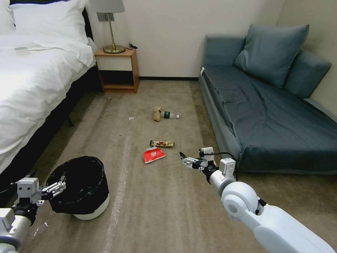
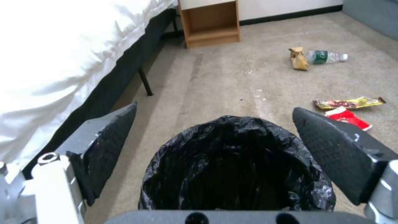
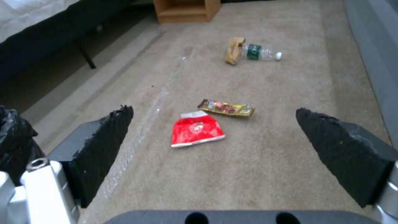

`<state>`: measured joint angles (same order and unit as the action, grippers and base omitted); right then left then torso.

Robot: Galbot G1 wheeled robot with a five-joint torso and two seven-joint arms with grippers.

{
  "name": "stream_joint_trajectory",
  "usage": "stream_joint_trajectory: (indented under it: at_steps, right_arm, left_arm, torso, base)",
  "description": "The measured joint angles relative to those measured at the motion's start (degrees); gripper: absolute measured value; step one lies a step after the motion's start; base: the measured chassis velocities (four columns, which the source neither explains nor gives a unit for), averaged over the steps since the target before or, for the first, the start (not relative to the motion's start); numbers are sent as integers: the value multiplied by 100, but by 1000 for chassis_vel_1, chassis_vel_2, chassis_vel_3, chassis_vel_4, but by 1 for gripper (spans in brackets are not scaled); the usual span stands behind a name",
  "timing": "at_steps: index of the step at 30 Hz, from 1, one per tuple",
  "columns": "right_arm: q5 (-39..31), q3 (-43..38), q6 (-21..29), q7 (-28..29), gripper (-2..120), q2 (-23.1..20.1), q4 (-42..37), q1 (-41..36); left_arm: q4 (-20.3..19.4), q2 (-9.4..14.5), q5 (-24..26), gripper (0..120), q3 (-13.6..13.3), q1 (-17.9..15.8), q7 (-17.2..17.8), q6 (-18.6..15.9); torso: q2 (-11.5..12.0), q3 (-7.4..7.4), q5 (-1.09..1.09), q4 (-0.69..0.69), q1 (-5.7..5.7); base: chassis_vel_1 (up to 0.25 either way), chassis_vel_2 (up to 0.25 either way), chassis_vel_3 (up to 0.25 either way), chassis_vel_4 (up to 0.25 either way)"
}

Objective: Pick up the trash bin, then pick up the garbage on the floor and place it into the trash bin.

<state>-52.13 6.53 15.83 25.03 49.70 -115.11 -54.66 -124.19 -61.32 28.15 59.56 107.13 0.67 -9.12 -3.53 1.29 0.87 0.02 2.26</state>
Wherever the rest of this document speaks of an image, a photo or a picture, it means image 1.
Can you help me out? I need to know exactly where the brass table lamp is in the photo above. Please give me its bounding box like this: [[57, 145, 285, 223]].
[[89, 0, 126, 54]]

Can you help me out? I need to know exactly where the black bin liner bag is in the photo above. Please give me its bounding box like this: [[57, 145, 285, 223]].
[[46, 156, 110, 215]]

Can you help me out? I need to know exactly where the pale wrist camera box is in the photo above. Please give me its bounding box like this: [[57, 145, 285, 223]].
[[16, 177, 40, 199], [200, 146, 214, 162]]

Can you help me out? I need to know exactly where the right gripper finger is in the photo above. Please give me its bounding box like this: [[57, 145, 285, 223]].
[[180, 160, 204, 171], [179, 151, 201, 163]]

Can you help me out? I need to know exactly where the white bed duvet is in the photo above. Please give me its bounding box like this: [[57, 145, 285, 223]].
[[0, 33, 97, 175]]

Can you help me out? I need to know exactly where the crumpled brown paper bag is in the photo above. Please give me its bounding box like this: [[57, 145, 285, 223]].
[[151, 106, 164, 123]]

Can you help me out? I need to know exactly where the small blue-grey cushion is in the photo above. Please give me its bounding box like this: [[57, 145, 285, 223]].
[[285, 50, 332, 99]]

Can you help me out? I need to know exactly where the blue-grey sofa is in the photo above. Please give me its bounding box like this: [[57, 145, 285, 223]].
[[198, 35, 337, 175]]

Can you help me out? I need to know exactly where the large blue-grey cushion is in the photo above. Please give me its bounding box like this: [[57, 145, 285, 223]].
[[233, 24, 310, 89]]

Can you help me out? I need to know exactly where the brown snack bar wrapper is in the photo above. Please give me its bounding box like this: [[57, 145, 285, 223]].
[[150, 140, 176, 148]]

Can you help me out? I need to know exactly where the large white pillow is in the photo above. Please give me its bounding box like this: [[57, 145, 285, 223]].
[[9, 0, 91, 45]]

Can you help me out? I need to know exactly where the small white pillow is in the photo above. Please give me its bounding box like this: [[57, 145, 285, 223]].
[[0, 5, 16, 34]]

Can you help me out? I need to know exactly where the black bed frame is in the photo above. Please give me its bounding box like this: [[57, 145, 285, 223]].
[[0, 6, 104, 185]]

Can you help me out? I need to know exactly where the wooden nightstand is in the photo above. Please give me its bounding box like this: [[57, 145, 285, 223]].
[[94, 47, 140, 94]]

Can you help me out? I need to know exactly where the black baseboard strip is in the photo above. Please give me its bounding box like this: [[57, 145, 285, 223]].
[[138, 76, 199, 80]]

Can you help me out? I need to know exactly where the white round trash bin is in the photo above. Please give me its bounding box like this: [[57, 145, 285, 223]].
[[49, 194, 111, 221]]

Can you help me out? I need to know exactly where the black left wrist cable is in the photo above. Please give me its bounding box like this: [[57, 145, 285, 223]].
[[0, 181, 18, 195]]

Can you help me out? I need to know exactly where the red snack packet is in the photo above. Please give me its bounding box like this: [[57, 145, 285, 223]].
[[143, 147, 167, 164]]

